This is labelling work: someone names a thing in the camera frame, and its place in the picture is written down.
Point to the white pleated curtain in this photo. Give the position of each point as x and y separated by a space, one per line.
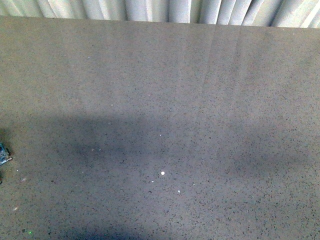
260 13

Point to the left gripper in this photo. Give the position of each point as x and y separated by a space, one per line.
5 155

